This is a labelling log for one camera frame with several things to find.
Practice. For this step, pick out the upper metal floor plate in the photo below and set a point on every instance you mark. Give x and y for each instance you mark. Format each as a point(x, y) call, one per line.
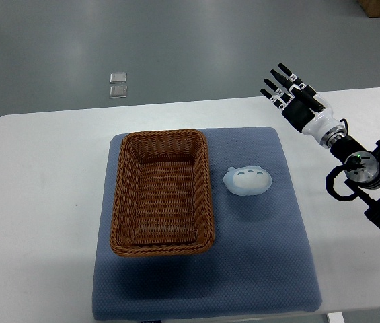
point(118, 77)

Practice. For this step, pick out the blue white plush toy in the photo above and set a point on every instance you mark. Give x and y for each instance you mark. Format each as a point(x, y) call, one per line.
point(247, 181)

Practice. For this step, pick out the white table leg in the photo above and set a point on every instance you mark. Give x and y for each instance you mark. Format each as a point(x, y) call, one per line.
point(335, 317)

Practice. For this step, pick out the brown wicker basket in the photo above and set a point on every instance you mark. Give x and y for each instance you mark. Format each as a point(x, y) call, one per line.
point(162, 201)

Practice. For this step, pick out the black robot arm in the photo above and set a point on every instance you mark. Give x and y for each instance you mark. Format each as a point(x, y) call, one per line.
point(358, 175)

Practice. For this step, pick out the metal floor plate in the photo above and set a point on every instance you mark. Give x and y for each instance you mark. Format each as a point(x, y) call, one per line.
point(118, 91)
point(118, 77)

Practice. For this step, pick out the blue fabric mat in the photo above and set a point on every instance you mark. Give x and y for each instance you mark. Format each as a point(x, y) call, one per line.
point(259, 263)

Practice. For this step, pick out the lower metal floor plate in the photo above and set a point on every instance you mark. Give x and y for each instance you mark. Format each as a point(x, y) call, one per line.
point(118, 91)

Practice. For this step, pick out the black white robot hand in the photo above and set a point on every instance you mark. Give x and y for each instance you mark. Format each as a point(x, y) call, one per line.
point(300, 110)

